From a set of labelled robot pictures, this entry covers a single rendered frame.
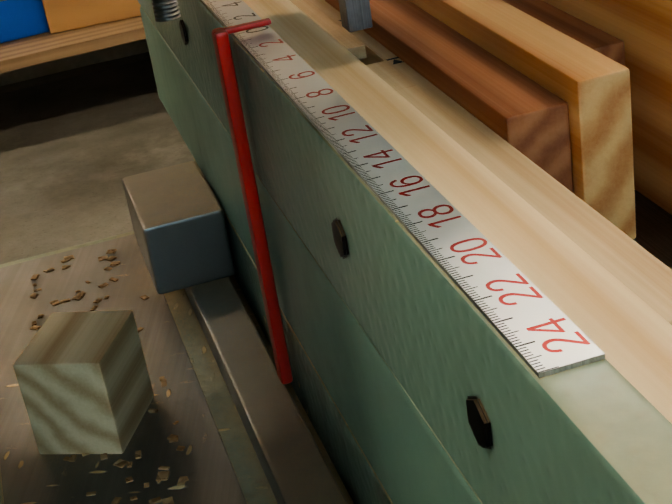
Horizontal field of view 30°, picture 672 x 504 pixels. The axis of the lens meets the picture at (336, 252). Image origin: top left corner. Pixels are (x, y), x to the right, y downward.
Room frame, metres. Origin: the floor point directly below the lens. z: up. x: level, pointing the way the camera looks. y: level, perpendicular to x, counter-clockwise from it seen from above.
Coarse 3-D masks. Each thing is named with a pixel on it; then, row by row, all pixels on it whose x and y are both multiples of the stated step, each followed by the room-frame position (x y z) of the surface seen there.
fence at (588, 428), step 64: (192, 0) 0.51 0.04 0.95; (192, 64) 0.55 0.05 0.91; (256, 64) 0.40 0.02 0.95; (256, 128) 0.42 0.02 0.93; (320, 192) 0.33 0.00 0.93; (320, 256) 0.35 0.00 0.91; (384, 256) 0.27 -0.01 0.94; (384, 320) 0.28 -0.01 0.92; (448, 320) 0.23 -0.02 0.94; (448, 384) 0.24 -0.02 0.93; (512, 384) 0.20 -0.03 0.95; (576, 384) 0.18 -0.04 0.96; (448, 448) 0.24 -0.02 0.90; (512, 448) 0.20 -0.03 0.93; (576, 448) 0.17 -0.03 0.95; (640, 448) 0.16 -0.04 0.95
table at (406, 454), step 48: (192, 96) 0.57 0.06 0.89; (192, 144) 0.61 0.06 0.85; (240, 192) 0.48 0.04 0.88; (288, 240) 0.39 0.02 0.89; (288, 288) 0.41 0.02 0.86; (336, 336) 0.34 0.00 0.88; (336, 384) 0.35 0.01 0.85; (384, 384) 0.29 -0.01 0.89; (384, 432) 0.30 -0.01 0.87; (432, 432) 0.26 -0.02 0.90; (384, 480) 0.31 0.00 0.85; (432, 480) 0.26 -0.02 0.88
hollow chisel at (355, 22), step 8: (344, 0) 0.43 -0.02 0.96; (352, 0) 0.43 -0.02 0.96; (360, 0) 0.43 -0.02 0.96; (368, 0) 0.43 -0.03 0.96; (344, 8) 0.43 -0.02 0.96; (352, 8) 0.43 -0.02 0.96; (360, 8) 0.43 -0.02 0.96; (368, 8) 0.43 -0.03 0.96; (344, 16) 0.44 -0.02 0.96; (352, 16) 0.43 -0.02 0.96; (360, 16) 0.43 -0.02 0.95; (368, 16) 0.43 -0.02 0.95; (344, 24) 0.44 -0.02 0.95; (352, 24) 0.43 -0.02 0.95; (360, 24) 0.43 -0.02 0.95; (368, 24) 0.43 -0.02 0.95
